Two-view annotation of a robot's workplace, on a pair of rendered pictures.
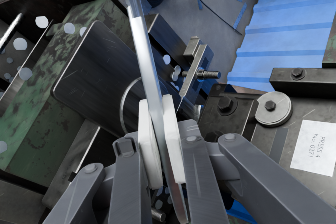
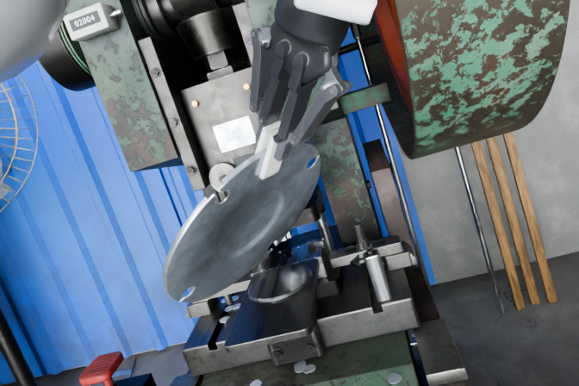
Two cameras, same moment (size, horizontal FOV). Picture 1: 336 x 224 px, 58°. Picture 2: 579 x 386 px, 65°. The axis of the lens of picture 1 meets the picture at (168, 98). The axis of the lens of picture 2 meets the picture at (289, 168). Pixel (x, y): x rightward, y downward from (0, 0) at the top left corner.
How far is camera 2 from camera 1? 0.42 m
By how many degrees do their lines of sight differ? 35
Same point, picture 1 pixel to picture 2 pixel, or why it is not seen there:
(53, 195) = (403, 316)
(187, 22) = not seen: outside the picture
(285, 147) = (246, 152)
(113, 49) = (242, 325)
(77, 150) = (356, 326)
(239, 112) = not seen: hidden behind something
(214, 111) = not seen: hidden behind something
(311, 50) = (126, 258)
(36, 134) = (364, 366)
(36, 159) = (386, 352)
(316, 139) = (230, 137)
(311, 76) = (189, 159)
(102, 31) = (233, 339)
